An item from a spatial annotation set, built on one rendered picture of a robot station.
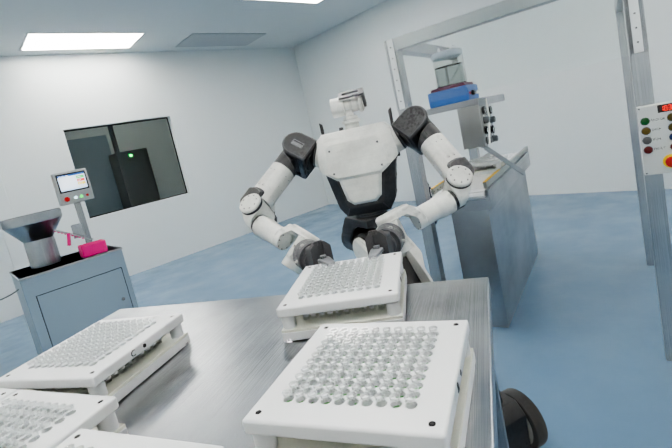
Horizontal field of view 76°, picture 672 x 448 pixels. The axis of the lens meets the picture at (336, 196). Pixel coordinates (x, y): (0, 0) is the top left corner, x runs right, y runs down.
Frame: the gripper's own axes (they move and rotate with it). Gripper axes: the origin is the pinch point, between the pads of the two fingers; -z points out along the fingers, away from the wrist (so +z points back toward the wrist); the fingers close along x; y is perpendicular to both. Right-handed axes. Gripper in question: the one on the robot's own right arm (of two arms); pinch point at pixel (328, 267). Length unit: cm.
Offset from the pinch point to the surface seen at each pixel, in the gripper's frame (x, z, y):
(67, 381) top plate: 0, -15, 55
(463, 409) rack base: 4, -58, 5
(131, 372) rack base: 3.9, -10.7, 46.1
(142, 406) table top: 6.5, -20.4, 44.3
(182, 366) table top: 6.6, -10.3, 37.3
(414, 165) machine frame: -7, 91, -84
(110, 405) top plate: 0, -30, 47
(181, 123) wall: -92, 570, -5
